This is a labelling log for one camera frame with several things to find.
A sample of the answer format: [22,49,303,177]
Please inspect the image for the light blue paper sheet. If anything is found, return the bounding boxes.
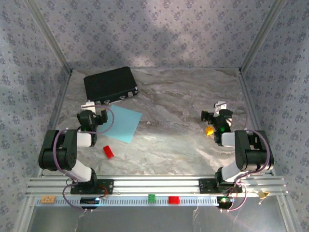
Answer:
[98,104,142,144]

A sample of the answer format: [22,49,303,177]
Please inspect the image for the black hard case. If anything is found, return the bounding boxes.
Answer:
[83,66,139,107]

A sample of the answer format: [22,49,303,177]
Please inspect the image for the long red toy brick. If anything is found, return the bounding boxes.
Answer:
[103,145,114,159]

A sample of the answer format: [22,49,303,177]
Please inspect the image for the small gold triangular piece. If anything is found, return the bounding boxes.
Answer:
[256,190,271,201]

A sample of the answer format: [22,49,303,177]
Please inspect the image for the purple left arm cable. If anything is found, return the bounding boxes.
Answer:
[55,104,115,214]

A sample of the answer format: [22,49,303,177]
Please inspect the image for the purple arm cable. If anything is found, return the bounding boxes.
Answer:
[55,104,115,214]
[221,101,271,214]

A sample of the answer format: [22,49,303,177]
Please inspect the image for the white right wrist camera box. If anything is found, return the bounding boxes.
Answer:
[213,101,228,114]

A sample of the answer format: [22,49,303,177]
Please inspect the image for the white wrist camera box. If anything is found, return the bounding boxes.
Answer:
[81,101,97,110]
[213,101,228,114]

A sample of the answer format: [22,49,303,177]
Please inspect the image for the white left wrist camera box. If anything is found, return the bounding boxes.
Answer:
[81,101,97,110]

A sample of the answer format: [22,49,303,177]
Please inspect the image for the aluminium side rail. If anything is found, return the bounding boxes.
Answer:
[238,72,275,176]
[38,72,73,176]

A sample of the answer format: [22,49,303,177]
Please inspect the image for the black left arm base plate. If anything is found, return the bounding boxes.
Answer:
[70,179,114,195]

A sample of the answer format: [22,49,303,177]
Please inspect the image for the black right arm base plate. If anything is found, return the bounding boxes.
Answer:
[198,178,243,194]

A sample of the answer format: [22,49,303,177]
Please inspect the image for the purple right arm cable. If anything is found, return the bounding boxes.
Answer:
[221,101,271,214]

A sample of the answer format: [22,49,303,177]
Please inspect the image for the aluminium mounting rail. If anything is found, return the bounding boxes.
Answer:
[25,176,289,197]

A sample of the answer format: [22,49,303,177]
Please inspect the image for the slotted grey cable duct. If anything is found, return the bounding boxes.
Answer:
[35,196,219,207]

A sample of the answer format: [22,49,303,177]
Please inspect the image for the aluminium corner post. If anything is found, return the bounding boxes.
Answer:
[238,0,288,74]
[25,0,73,74]

